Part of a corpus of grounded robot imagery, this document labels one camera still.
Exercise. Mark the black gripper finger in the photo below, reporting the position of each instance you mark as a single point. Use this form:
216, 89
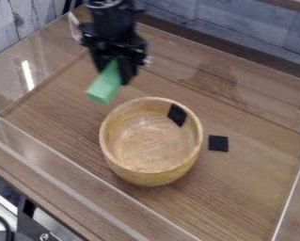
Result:
101, 58
128, 70

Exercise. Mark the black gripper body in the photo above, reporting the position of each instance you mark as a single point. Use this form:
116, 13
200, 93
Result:
113, 25

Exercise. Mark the green rectangular stick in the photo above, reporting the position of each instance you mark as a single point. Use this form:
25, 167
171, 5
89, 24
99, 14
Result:
104, 87

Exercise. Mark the black square pad in bowl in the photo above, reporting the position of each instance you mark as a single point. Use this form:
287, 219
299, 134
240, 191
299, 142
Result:
176, 114

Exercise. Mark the wooden bowl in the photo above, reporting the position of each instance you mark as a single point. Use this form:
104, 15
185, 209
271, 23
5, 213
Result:
148, 151

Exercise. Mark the black square pad on table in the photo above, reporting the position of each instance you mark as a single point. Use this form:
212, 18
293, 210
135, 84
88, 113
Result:
217, 143

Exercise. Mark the clear acrylic corner bracket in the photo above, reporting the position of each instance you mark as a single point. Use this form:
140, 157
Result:
81, 30

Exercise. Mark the clear acrylic enclosure wall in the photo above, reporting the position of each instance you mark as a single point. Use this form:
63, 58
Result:
237, 196

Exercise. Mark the black metal table frame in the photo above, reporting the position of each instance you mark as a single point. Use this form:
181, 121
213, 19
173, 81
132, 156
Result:
19, 227

